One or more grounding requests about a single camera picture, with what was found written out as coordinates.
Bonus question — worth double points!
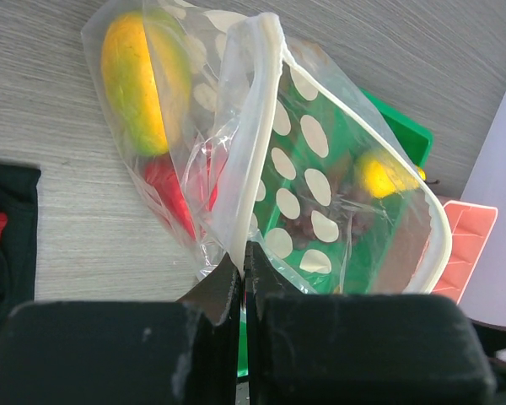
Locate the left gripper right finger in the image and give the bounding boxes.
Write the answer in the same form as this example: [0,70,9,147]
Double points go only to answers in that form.
[244,242,497,404]

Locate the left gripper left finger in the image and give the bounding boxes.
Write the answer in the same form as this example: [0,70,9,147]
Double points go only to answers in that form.
[0,256,241,404]

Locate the purple fake grapes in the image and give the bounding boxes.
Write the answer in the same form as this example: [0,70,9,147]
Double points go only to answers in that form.
[280,181,382,250]

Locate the red fake pepper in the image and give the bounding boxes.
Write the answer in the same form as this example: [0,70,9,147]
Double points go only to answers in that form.
[143,139,233,244]

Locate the yellow fake lemon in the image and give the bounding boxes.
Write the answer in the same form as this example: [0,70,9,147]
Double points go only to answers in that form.
[351,148,427,199]

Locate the clear dotted zip bag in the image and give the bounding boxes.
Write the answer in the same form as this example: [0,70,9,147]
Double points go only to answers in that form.
[81,1,452,294]

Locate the orange green fake mango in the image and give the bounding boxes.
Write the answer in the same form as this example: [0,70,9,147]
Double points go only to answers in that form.
[100,9,191,156]

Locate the green plastic tray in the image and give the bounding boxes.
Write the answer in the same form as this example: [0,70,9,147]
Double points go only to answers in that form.
[252,78,419,294]

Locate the pink compartment organizer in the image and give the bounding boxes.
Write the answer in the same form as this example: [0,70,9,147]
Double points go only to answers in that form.
[433,198,498,304]

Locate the black cap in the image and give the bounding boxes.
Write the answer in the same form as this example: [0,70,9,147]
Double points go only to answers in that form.
[0,164,41,324]

